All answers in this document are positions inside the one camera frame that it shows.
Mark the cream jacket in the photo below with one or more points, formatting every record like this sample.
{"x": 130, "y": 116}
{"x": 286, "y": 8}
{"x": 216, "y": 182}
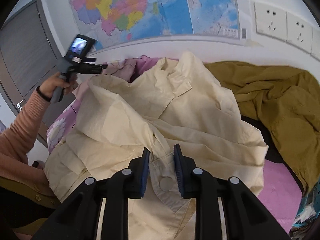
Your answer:
{"x": 125, "y": 110}

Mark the white wall socket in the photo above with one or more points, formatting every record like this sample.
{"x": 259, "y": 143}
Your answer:
{"x": 270, "y": 21}
{"x": 299, "y": 31}

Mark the pink floral bed sheet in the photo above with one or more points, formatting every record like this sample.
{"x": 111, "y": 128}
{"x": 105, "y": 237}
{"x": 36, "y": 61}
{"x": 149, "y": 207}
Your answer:
{"x": 277, "y": 192}

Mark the colourful wall map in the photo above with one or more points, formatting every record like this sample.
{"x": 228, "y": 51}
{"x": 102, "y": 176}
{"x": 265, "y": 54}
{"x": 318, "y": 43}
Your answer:
{"x": 150, "y": 5}

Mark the person's left hand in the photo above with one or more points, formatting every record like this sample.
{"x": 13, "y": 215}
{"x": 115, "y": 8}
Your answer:
{"x": 51, "y": 86}

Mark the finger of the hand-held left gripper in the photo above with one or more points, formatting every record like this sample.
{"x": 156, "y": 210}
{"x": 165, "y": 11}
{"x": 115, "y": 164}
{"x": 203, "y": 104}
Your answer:
{"x": 96, "y": 66}
{"x": 91, "y": 71}

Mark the grey door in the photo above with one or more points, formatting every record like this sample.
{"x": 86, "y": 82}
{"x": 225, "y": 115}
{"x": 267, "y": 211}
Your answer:
{"x": 27, "y": 55}

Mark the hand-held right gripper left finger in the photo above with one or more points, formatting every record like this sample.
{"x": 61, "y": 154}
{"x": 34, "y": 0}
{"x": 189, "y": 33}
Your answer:
{"x": 146, "y": 170}

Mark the pale pink garment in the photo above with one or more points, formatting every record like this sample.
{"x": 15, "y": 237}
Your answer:
{"x": 120, "y": 70}

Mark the turquoise plastic basket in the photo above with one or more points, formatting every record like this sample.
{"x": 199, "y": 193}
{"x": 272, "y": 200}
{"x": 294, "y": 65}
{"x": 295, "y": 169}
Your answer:
{"x": 310, "y": 205}

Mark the person's left forearm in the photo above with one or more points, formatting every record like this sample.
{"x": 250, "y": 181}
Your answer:
{"x": 17, "y": 135}

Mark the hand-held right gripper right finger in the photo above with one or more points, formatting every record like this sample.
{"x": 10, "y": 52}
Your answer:
{"x": 178, "y": 170}

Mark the black garment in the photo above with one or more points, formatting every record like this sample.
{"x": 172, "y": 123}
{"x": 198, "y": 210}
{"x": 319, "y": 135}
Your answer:
{"x": 275, "y": 152}

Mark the person's body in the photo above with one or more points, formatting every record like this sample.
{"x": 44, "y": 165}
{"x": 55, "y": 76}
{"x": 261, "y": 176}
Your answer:
{"x": 25, "y": 200}

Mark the olive green garment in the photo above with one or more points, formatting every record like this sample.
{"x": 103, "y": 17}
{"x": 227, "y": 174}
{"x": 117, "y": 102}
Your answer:
{"x": 275, "y": 92}

